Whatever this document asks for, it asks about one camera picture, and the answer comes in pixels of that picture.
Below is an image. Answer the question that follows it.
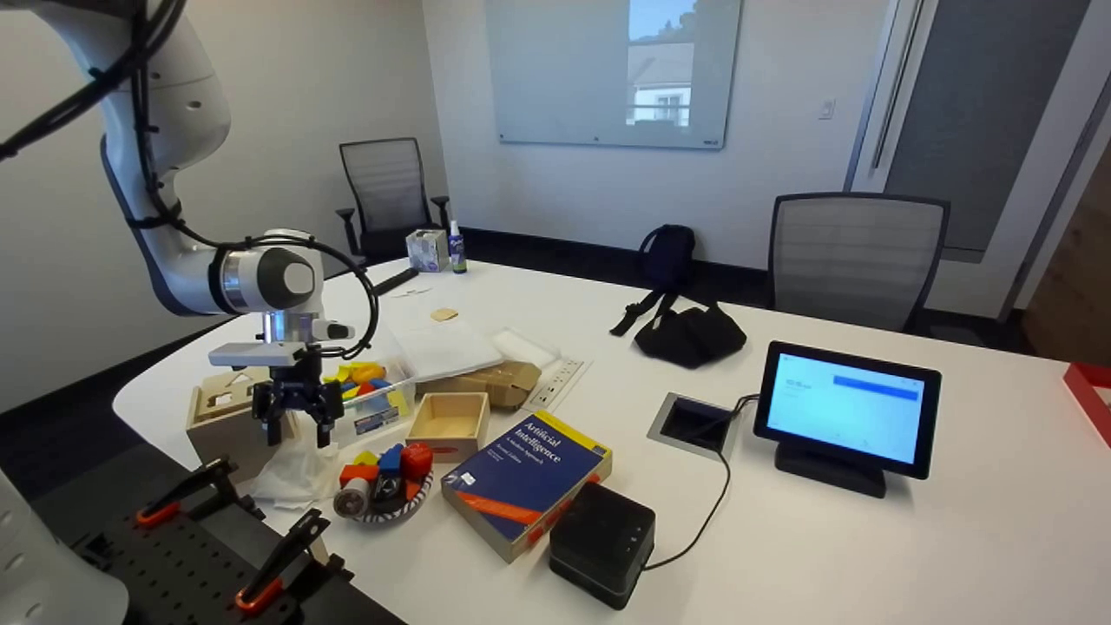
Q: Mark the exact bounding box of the clear ruler strip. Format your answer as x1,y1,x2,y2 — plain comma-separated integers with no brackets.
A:
520,355,588,415

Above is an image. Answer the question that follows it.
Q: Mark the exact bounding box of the red box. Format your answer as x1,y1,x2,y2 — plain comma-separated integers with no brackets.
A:
1063,357,1111,450

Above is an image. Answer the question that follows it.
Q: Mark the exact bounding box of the clear tissue box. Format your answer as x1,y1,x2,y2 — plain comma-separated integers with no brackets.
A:
404,226,450,277

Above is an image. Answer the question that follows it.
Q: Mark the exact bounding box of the bowl of coloured blocks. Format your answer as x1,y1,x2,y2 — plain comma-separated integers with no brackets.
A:
329,441,439,526

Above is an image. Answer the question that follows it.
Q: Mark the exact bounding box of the mesh office chair with armrests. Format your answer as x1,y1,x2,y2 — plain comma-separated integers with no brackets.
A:
334,132,454,270

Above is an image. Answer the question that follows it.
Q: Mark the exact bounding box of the black backpack by wall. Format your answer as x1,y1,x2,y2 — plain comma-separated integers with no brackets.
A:
636,221,701,294

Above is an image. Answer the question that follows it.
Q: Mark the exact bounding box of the small open wooden tray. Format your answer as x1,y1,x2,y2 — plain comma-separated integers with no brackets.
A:
404,390,494,459

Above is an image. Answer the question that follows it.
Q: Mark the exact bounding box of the black remote control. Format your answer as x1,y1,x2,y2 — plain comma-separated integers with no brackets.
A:
368,265,424,297

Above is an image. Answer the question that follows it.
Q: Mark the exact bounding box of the small black box device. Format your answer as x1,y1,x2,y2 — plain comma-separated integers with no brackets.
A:
544,480,660,613

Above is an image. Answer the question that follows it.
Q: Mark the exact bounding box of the black tablet display on stand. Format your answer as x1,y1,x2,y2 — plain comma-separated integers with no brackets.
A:
748,338,944,500

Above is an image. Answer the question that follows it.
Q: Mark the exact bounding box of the clear bin of coloured blocks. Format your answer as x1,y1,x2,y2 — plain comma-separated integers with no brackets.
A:
312,340,420,445

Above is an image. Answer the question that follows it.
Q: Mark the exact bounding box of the tan wooden block piece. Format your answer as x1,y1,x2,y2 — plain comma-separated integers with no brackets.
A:
420,357,544,415

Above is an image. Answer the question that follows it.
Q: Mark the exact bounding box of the black bag with straps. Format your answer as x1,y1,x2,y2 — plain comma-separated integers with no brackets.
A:
607,284,748,370

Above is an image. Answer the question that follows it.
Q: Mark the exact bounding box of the wooden shape sorter box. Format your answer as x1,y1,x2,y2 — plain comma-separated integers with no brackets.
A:
185,365,292,482

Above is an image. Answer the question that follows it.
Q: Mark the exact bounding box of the blue book with orange stripe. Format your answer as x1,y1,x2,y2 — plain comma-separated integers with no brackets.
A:
437,405,613,564

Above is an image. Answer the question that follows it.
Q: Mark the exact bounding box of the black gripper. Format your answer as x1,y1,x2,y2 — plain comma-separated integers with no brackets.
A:
251,365,347,456

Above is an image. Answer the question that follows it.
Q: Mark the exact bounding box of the orange handled clamp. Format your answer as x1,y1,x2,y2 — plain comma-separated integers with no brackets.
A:
67,459,406,625

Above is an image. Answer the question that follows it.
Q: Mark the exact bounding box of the grey mesh office chair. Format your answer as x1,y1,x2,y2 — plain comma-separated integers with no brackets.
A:
762,188,956,332

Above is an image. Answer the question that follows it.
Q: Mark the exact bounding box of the black clamp with orange handle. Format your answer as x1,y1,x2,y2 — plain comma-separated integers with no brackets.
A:
233,508,353,618
128,456,268,534

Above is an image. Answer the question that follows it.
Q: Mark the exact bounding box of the black tablet cable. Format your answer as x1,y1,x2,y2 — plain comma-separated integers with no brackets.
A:
638,390,762,571

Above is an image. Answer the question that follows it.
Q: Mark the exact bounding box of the glass door with grey panel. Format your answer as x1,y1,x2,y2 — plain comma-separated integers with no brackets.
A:
847,0,1111,323

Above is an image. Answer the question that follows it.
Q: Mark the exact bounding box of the small blue spray bottle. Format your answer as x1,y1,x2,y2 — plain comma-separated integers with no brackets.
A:
443,216,471,277

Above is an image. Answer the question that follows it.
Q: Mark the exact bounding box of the glass wall whiteboard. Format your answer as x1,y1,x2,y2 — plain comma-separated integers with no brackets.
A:
478,0,747,157

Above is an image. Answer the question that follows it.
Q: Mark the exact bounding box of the table cable port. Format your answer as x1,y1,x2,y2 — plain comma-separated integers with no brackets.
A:
644,390,744,459

